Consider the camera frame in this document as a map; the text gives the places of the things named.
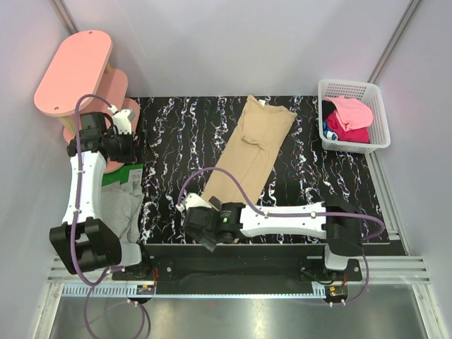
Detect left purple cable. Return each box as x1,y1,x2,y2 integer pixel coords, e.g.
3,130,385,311
72,94,152,336

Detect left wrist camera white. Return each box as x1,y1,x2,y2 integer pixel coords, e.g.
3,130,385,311
112,109,136,135

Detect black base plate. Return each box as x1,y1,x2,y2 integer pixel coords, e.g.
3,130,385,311
113,244,366,298

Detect beige t shirt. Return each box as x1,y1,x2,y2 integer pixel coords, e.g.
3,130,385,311
216,95,297,204

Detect magenta t shirt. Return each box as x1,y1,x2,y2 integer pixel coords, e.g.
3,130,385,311
324,113,370,143

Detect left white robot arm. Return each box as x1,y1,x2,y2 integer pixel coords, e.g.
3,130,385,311
49,109,153,280

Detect green board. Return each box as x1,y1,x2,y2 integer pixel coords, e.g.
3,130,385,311
102,164,143,186

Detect white plastic basket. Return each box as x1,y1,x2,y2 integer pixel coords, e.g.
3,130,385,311
318,79,391,154

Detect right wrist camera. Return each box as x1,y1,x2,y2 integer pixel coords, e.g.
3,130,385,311
176,193,212,213

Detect pink t shirt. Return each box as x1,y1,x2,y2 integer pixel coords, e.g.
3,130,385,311
327,95,374,131

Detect grey folded t shirt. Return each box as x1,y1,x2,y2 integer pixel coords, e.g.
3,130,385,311
101,182,143,243

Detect aluminium rail frame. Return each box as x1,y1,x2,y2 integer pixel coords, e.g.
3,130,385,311
33,155,452,339

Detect pink tiered shelf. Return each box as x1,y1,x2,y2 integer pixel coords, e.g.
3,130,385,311
34,30,140,173

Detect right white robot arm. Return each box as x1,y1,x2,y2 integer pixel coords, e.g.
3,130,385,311
177,194,363,285

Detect blue patterned garment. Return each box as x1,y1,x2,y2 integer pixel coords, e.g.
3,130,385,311
323,121,338,141

